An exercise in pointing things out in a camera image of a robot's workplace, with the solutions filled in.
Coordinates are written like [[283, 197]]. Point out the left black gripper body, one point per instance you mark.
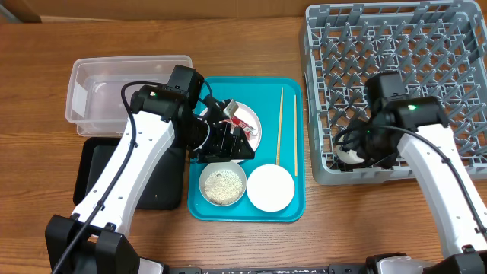
[[210, 141]]

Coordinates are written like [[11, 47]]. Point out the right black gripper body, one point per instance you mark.
[[374, 144]]

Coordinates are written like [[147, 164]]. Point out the red snack wrapper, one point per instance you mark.
[[247, 128]]

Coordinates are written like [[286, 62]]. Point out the cream white cup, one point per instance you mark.
[[348, 155]]

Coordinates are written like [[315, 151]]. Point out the grey bowl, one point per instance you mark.
[[210, 168]]

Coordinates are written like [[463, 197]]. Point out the white rice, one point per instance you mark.
[[223, 187]]

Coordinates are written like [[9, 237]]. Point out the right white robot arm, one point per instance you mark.
[[417, 130]]

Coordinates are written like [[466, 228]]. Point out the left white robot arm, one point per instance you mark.
[[94, 239]]

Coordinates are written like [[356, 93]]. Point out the large pink plate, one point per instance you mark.
[[253, 133]]

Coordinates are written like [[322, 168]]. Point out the left wooden chopstick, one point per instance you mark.
[[279, 137]]

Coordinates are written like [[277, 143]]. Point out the wooden chopstick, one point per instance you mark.
[[295, 113], [279, 137]]

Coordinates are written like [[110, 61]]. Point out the teal plastic tray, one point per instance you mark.
[[262, 96]]

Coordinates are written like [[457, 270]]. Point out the small pink bowl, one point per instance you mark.
[[270, 188]]

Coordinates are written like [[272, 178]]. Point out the right wooden chopstick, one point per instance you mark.
[[295, 113]]

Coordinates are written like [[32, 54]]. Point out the grey dish rack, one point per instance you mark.
[[438, 47]]

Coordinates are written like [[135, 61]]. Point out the black rectangular tray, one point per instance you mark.
[[164, 188]]

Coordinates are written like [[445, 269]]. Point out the clear plastic bin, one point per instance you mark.
[[93, 100]]

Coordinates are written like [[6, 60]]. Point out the cardboard box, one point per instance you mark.
[[37, 11]]

